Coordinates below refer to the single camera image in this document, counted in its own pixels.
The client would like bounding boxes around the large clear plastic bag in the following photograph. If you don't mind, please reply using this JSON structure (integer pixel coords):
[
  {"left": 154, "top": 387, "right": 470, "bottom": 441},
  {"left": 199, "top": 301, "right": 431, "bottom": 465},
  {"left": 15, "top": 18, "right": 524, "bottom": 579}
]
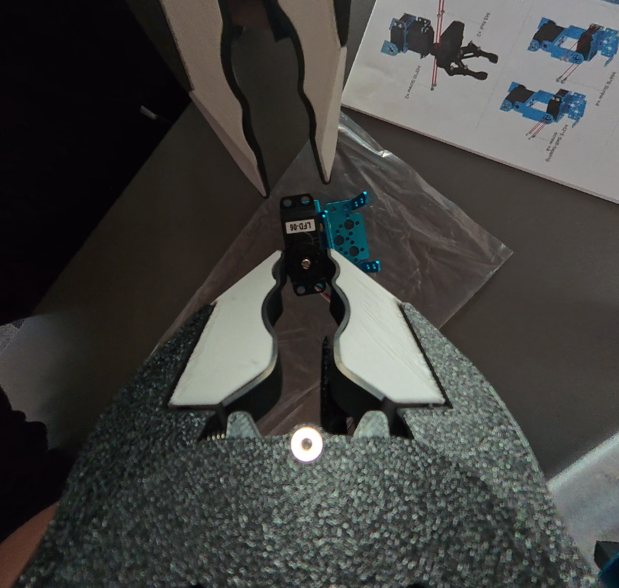
[{"left": 186, "top": 111, "right": 513, "bottom": 439}]

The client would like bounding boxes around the printed instruction sheet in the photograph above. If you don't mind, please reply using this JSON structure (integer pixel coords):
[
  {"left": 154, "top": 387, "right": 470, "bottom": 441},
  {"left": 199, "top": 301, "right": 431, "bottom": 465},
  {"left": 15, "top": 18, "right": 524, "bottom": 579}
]
[{"left": 341, "top": 0, "right": 619, "bottom": 203}]

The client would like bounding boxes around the blue metal bracket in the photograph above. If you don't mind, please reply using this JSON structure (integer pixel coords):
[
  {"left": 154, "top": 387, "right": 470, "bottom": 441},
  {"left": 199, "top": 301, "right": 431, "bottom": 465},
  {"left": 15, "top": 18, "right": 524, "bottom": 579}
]
[{"left": 313, "top": 191, "right": 384, "bottom": 275}]

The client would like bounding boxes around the black servo motor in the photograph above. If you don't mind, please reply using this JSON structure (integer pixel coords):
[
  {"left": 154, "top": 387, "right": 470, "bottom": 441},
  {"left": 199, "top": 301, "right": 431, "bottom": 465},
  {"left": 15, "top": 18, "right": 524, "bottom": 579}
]
[{"left": 279, "top": 195, "right": 340, "bottom": 299}]

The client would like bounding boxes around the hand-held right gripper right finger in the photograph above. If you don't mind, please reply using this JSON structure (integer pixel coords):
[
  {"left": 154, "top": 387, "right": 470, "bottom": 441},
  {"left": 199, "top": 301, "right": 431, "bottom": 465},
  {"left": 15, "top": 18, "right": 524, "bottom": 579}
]
[{"left": 320, "top": 253, "right": 448, "bottom": 436}]

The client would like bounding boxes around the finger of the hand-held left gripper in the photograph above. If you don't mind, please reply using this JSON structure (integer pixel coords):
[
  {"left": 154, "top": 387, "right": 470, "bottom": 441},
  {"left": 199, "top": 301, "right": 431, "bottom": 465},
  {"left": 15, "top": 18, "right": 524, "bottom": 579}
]
[
  {"left": 262, "top": 0, "right": 349, "bottom": 185},
  {"left": 149, "top": 0, "right": 270, "bottom": 199}
]

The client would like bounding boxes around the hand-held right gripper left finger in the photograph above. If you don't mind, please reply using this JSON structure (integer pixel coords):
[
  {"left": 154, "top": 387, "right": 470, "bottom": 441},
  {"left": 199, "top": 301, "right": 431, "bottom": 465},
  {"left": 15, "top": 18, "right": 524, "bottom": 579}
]
[{"left": 169, "top": 252, "right": 286, "bottom": 409}]

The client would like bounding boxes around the person's right forearm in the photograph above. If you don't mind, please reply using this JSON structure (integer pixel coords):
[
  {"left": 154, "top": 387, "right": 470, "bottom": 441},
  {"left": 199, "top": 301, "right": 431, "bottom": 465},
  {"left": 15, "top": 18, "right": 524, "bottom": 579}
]
[{"left": 0, "top": 503, "right": 58, "bottom": 557}]

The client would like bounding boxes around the dark grey desk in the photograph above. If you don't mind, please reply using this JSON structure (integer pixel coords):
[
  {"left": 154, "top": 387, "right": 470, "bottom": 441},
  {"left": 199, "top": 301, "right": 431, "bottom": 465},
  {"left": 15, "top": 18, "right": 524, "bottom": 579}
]
[{"left": 29, "top": 100, "right": 619, "bottom": 477}]

